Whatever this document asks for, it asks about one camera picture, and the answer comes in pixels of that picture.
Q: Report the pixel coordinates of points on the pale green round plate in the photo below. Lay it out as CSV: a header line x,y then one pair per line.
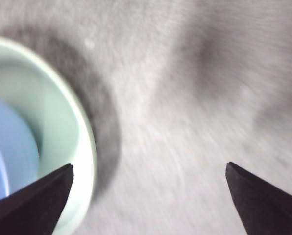
x,y
62,110

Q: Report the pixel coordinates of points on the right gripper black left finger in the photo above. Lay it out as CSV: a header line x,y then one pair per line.
x,y
31,208

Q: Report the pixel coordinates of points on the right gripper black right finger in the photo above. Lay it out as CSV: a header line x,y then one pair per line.
x,y
268,208

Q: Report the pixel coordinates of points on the blue ribbed bowl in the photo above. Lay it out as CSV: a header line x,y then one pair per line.
x,y
11,147

